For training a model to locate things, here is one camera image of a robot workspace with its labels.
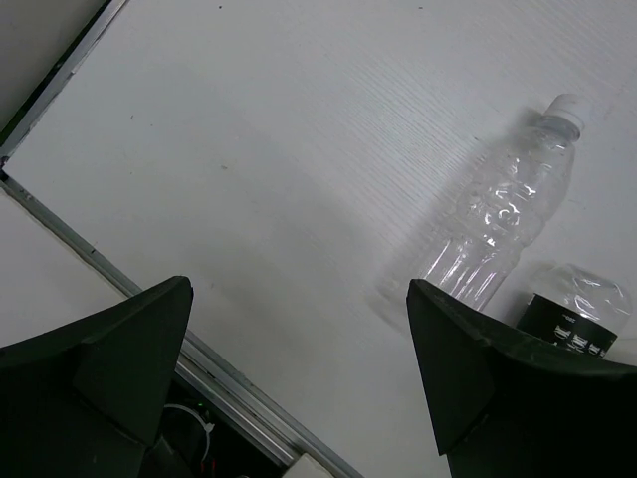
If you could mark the aluminium table edge rail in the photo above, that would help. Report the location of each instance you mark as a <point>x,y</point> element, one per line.
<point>241,404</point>

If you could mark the black label small bottle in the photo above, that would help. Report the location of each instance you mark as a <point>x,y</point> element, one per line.
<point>575,309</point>

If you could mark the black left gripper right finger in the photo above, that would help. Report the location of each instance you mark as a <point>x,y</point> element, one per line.
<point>504,403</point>

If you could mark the clear unlabelled plastic bottle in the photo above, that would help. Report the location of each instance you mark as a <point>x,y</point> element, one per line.
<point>471,239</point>

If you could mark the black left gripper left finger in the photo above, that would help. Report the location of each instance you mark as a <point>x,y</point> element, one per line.
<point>85,399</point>

